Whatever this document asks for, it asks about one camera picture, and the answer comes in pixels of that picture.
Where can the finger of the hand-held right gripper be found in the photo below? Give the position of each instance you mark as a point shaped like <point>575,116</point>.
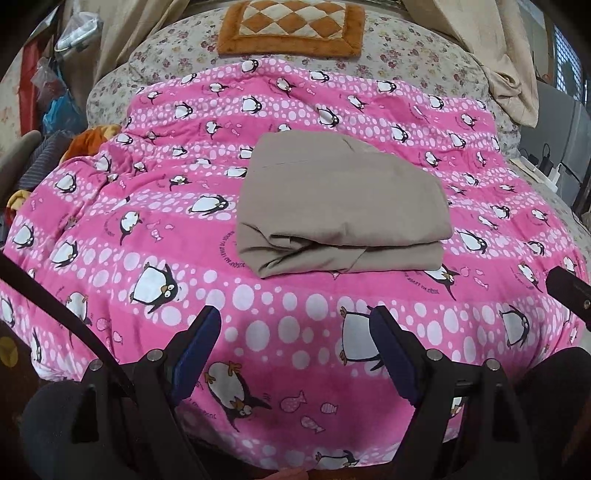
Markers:
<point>572,295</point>

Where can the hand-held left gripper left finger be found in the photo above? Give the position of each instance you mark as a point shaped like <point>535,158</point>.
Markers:
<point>196,355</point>

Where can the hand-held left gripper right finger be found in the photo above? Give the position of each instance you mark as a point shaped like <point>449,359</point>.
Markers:
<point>399,360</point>

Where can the beige jacket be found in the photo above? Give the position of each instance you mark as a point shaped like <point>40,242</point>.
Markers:
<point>341,198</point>

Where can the pink penguin print blanket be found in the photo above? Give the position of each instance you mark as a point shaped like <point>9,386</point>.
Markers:
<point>286,323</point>

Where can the person's right leg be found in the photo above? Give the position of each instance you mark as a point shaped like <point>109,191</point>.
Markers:
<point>558,406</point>

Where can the person's leg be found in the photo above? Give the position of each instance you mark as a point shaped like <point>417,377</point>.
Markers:
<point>48,434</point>
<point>558,406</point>

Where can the white power strip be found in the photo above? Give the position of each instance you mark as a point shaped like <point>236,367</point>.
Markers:
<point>538,168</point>

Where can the black charger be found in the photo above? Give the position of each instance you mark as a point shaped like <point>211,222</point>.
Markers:
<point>546,154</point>

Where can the person's left leg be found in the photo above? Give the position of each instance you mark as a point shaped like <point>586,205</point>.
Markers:
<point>48,434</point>

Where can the grey cabinet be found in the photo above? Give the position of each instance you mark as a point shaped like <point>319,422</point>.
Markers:
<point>565,110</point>

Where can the yellow toy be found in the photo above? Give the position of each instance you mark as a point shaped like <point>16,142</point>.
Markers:
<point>18,197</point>

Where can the orange plush toy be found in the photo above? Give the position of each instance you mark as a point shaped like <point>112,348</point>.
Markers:
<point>90,138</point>

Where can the beige hanging cloth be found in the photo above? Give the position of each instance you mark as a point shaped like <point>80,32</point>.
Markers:
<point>508,60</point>

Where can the striped grey cloth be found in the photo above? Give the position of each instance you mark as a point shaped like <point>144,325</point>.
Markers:
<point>44,154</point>

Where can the blue plastic bag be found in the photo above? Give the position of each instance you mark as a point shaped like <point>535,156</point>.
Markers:
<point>62,113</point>

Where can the floral bed sheet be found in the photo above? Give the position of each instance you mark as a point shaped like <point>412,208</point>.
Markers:
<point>406,50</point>

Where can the beige curtain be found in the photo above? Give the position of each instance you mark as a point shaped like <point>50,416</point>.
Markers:
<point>134,25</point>

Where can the orange checkered cushion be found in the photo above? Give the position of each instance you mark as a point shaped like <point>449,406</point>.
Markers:
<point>291,27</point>

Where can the silver plastic bag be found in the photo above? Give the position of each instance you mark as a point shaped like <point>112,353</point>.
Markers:
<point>74,34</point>

